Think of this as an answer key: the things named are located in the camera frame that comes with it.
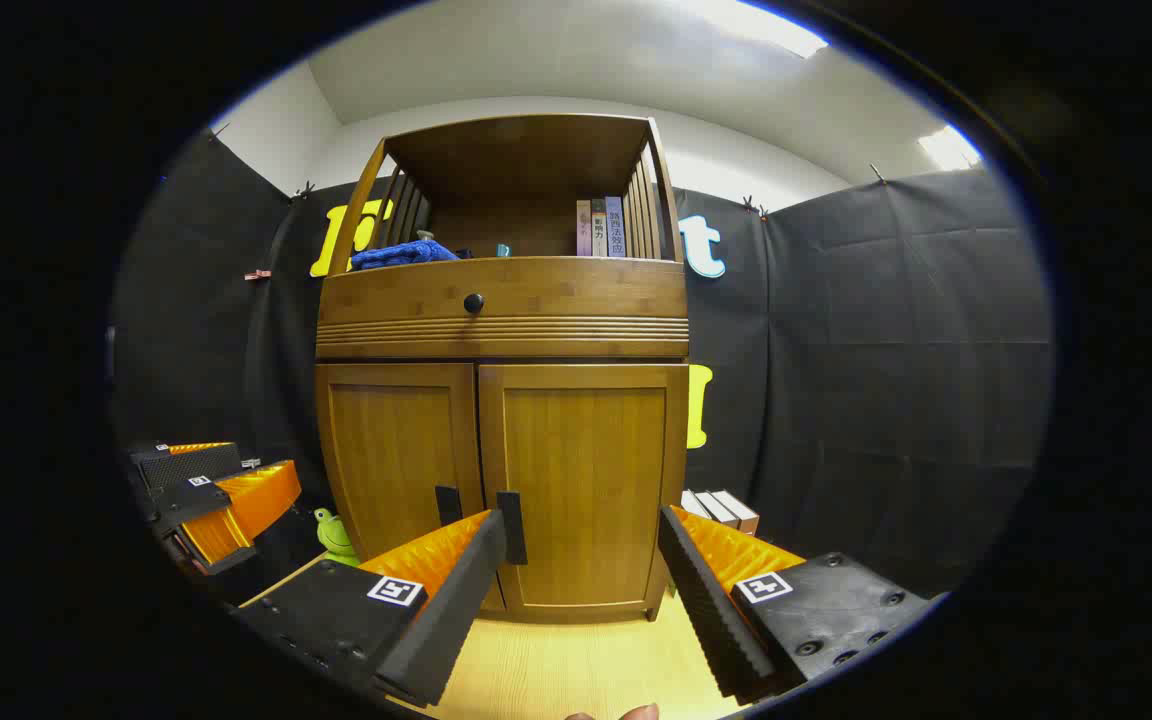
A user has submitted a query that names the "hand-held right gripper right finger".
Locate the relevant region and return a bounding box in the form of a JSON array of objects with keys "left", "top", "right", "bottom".
[{"left": 658, "top": 505, "right": 937, "bottom": 704}]

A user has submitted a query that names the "black backdrop cloth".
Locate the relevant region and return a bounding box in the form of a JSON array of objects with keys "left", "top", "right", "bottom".
[{"left": 111, "top": 130, "right": 1054, "bottom": 601}]

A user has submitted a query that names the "brown spine book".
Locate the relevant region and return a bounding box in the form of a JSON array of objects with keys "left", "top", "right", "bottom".
[{"left": 711, "top": 489, "right": 760, "bottom": 536}]

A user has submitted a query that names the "wooden cabinet door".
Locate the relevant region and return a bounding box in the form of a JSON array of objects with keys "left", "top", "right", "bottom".
[
  {"left": 316, "top": 362, "right": 489, "bottom": 566},
  {"left": 477, "top": 362, "right": 689, "bottom": 613}
]

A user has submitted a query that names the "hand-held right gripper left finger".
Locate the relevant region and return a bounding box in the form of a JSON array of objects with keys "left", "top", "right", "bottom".
[{"left": 236, "top": 508, "right": 509, "bottom": 709}]

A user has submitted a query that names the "blue cloth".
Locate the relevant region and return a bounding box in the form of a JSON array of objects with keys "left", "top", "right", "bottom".
[{"left": 349, "top": 239, "right": 460, "bottom": 272}]

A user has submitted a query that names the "wooden double-door shoe cabinet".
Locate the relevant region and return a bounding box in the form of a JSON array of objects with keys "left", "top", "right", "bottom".
[{"left": 314, "top": 113, "right": 691, "bottom": 625}]

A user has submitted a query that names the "small ceiling light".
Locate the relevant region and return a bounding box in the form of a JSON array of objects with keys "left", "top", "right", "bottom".
[{"left": 918, "top": 125, "right": 983, "bottom": 171}]

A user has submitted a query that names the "green frog toy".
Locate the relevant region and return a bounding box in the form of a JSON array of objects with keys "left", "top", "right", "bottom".
[{"left": 313, "top": 507, "right": 362, "bottom": 568}]

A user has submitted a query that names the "wooden drawer front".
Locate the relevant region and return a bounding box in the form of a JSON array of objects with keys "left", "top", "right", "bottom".
[{"left": 317, "top": 256, "right": 690, "bottom": 359}]

